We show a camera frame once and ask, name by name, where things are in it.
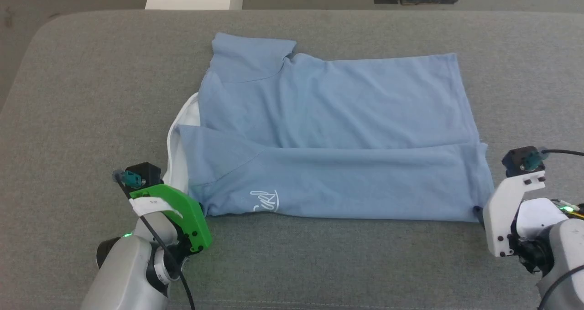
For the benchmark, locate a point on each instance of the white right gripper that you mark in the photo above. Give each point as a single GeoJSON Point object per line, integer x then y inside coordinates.
{"type": "Point", "coordinates": [499, 219]}

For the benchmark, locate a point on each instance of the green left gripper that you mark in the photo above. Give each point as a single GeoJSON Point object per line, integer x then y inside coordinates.
{"type": "Point", "coordinates": [187, 209]}

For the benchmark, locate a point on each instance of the light blue t-shirt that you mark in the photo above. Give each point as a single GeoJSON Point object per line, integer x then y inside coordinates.
{"type": "Point", "coordinates": [342, 118]}

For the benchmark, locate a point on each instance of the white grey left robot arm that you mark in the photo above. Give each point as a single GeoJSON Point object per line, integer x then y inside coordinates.
{"type": "Point", "coordinates": [123, 269]}

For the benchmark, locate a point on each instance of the grey fabric sofa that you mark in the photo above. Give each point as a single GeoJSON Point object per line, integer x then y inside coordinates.
{"type": "Point", "coordinates": [68, 95]}

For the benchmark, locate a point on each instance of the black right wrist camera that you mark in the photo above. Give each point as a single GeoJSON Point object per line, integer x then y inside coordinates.
{"type": "Point", "coordinates": [515, 160]}

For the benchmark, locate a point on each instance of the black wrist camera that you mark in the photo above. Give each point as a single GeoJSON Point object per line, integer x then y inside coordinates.
{"type": "Point", "coordinates": [146, 171]}
{"type": "Point", "coordinates": [515, 160]}

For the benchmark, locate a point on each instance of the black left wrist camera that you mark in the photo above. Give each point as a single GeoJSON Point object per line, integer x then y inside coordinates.
{"type": "Point", "coordinates": [146, 171]}

